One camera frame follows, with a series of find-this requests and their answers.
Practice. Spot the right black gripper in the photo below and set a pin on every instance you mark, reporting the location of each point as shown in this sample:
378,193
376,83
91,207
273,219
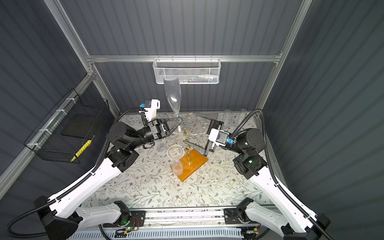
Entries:
210,147

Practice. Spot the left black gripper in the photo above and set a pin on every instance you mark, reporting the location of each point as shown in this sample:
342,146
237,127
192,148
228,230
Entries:
158,128

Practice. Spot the clear flute glass front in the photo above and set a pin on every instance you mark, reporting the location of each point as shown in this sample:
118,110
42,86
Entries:
176,153

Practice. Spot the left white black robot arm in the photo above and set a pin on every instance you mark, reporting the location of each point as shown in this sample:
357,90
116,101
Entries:
66,215

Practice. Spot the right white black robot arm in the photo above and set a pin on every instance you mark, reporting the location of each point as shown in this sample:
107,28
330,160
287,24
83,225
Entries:
294,221

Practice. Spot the orange wooden rack base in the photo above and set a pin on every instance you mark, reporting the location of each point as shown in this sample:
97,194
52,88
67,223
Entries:
191,163

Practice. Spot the floral table mat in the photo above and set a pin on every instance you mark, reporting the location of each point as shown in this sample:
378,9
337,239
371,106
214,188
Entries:
151,183

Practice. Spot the items in white basket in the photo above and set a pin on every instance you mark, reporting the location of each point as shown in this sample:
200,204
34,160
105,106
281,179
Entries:
200,79

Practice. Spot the yellow black striped tool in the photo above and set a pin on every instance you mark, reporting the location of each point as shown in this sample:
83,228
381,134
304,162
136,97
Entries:
81,150

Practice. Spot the black pad in basket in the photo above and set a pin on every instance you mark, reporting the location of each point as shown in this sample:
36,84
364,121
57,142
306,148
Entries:
79,126

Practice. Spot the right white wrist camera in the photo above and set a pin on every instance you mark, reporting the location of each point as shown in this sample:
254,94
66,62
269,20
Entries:
220,138

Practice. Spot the gold wire glass rack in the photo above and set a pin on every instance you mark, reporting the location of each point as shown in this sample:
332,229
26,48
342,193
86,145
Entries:
194,130

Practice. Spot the white mesh wall basket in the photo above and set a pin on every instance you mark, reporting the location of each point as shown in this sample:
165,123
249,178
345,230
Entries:
184,67

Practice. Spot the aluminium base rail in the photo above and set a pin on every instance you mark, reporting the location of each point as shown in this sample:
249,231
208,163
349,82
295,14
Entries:
201,223

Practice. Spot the black wire wall basket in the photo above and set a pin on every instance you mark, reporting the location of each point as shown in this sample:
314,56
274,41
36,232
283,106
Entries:
49,144

